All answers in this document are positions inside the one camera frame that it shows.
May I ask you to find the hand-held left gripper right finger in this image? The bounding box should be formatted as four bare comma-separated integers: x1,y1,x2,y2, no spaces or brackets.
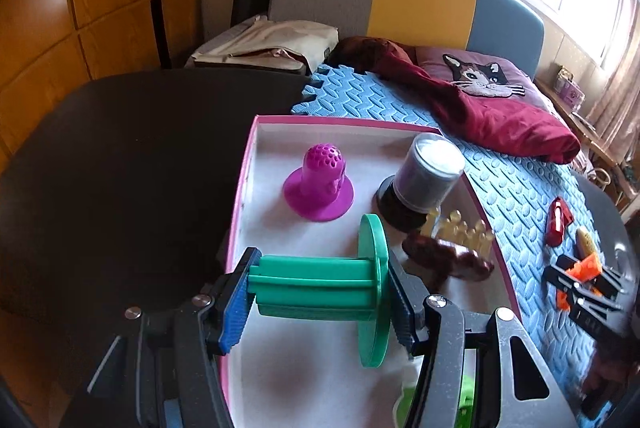
387,253,566,428

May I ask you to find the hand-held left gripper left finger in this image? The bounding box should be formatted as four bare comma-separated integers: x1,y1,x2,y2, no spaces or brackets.
60,247,263,428

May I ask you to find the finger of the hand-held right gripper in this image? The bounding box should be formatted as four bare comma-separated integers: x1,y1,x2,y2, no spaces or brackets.
542,264,626,328
555,253,628,297

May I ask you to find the orange and black toy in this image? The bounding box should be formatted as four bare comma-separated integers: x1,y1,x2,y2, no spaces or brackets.
555,254,603,311

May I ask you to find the yellow dotted toy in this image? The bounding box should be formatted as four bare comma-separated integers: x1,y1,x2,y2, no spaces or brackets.
575,228,598,259

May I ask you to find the brown toy with yellow pegs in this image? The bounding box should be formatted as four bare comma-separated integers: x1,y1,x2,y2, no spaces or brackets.
402,208,496,296

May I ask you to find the green plastic spool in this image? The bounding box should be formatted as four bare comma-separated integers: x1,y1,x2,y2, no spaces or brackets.
247,213,403,369

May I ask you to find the red toy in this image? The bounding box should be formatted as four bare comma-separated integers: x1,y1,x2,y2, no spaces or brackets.
546,198,573,247

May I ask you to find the green and white bottle toy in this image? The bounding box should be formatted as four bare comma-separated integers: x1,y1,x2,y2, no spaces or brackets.
392,373,476,428

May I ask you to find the pink cardboard box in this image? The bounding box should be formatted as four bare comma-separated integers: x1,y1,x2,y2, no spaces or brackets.
220,115,523,428

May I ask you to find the black jar with clear lid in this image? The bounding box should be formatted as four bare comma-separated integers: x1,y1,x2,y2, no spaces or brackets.
376,133,467,231

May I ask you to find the purple perforated cap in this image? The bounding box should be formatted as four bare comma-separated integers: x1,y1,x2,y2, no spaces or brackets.
282,144,356,223

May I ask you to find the blue foam mat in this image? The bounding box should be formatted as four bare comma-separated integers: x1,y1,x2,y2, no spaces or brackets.
290,62,621,428

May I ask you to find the wooden side table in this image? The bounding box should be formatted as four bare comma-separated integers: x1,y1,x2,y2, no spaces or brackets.
535,75,640,209

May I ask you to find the maroon blanket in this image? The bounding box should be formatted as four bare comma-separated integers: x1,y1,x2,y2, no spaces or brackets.
332,36,582,165

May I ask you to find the pink duvet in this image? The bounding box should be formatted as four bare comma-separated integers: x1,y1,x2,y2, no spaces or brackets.
530,78,588,173

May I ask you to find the purple patterned box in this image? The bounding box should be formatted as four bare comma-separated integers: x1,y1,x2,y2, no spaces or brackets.
552,65,586,111

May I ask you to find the pink striped curtain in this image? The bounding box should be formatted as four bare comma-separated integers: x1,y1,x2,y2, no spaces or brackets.
585,0,640,123

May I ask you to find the purple cat pillow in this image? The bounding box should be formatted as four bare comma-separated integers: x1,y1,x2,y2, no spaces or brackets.
415,46,538,101

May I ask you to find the beige cloth bag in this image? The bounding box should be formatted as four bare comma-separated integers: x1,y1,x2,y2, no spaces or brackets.
185,15,341,76

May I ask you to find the black wardrobe handle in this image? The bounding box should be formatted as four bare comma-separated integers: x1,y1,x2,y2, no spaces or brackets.
150,0,173,69

